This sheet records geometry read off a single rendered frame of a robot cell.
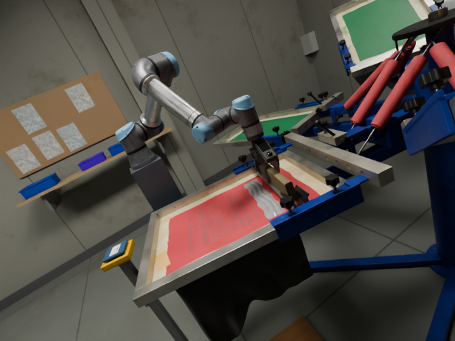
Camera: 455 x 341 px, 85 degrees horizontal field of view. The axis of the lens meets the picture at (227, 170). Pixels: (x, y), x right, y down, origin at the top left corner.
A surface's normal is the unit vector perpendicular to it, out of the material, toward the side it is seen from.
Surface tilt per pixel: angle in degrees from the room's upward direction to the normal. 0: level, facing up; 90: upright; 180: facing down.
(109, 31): 90
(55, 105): 90
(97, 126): 90
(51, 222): 90
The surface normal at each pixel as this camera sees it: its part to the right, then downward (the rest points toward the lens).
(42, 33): 0.40, 0.18
